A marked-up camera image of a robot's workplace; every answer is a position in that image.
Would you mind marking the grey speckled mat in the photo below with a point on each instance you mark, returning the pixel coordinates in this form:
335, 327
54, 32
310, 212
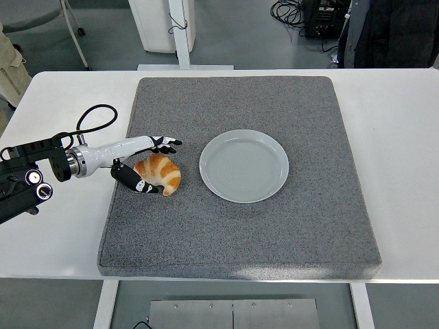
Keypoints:
240, 233

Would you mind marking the white table leg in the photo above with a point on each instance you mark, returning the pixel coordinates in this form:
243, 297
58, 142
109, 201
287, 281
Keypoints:
104, 305
363, 308

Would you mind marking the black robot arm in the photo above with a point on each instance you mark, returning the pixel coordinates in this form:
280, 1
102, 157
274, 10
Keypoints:
58, 161

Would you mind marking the golden croissant bread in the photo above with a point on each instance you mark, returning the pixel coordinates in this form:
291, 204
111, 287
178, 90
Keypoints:
164, 171

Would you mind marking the black equipment box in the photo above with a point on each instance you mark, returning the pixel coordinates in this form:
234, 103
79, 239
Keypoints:
315, 20

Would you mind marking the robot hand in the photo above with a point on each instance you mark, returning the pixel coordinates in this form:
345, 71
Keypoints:
113, 150

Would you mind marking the person in dark coat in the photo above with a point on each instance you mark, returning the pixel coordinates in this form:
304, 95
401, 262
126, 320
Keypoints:
394, 34

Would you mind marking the white post with base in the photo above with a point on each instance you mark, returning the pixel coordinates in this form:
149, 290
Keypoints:
181, 44

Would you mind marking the grey round plate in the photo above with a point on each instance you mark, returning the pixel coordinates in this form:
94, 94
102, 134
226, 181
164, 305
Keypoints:
243, 164

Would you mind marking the grey metal plate with screws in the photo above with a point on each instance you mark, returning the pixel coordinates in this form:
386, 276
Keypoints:
233, 313

